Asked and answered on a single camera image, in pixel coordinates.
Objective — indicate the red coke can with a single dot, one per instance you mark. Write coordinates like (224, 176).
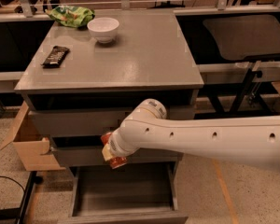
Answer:
(115, 162)

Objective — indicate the grey top drawer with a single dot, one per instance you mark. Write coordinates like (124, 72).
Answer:
(87, 122)

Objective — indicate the white ceramic bowl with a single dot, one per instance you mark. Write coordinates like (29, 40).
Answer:
(104, 29)

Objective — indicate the grey drawer cabinet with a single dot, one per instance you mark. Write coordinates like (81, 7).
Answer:
(149, 58)

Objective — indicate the black metal table frame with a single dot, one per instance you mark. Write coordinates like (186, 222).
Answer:
(240, 89)

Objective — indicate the dark chocolate bar wrapper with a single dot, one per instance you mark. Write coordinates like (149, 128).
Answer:
(56, 57)

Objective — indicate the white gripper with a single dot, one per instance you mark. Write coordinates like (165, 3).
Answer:
(116, 146)

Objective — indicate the brown cardboard box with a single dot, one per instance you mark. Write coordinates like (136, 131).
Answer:
(32, 148)

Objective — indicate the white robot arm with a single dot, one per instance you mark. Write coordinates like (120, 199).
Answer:
(251, 141)

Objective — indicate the metal railing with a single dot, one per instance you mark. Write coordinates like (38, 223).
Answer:
(124, 0)

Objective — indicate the green chip bag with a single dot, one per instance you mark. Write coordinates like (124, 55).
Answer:
(71, 16)

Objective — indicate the grey middle drawer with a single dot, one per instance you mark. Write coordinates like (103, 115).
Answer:
(87, 150)

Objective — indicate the grey open bottom drawer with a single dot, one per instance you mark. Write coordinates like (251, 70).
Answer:
(139, 193)

